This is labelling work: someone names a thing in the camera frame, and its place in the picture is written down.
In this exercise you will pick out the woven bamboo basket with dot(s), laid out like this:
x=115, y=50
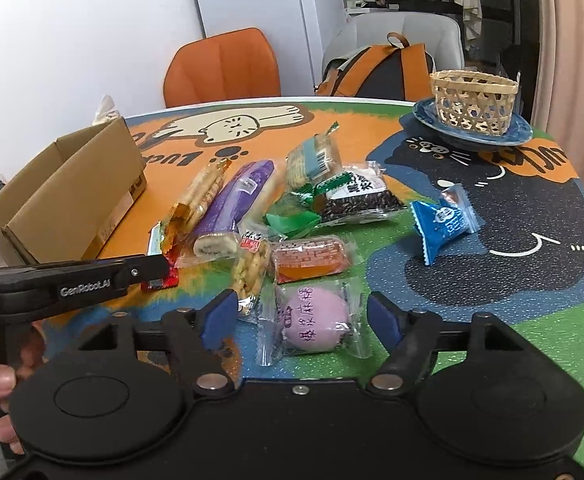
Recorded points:
x=471, y=105

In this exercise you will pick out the purple mochi packet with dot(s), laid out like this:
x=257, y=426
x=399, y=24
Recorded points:
x=312, y=317

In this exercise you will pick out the orange chair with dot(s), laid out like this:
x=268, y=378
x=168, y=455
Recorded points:
x=222, y=70

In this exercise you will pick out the small twisted snack packet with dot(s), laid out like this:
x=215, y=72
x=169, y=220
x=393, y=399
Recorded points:
x=249, y=270

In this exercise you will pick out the printed cat table mat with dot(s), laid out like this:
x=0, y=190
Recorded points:
x=471, y=270

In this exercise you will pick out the light grey chair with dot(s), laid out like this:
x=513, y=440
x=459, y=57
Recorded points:
x=421, y=30

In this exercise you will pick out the patterned tissue pack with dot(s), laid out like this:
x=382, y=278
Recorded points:
x=106, y=112

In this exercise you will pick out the black rice snack packet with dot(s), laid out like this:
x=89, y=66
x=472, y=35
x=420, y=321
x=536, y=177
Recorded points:
x=361, y=202

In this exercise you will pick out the orange cracker packet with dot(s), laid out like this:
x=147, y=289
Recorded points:
x=202, y=190

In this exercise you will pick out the straw-coloured cake packet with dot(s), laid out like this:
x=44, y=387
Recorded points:
x=307, y=162

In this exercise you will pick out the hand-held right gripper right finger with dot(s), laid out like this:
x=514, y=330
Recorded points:
x=384, y=320

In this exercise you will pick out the blue plate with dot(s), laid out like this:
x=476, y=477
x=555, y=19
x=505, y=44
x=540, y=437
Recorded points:
x=516, y=132

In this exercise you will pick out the red-brown jelly packet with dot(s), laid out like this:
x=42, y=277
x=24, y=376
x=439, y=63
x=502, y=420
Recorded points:
x=307, y=257

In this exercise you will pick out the green snack packet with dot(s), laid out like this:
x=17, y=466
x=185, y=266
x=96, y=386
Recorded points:
x=292, y=220

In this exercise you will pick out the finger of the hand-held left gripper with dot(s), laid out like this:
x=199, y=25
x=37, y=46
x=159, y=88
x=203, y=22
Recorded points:
x=147, y=267

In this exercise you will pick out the orange and black backpack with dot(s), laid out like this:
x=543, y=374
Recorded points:
x=386, y=75

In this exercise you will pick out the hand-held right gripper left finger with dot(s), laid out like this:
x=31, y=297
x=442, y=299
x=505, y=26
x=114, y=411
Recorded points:
x=220, y=317

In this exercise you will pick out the pink curtain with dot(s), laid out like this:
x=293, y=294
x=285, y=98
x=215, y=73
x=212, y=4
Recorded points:
x=571, y=60

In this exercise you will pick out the blue candy packet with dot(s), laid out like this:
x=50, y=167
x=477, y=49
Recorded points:
x=439, y=225

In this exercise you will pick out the brown cardboard box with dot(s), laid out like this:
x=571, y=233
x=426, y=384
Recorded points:
x=72, y=195

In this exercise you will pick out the purple bread packet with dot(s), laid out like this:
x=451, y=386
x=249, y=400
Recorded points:
x=237, y=200

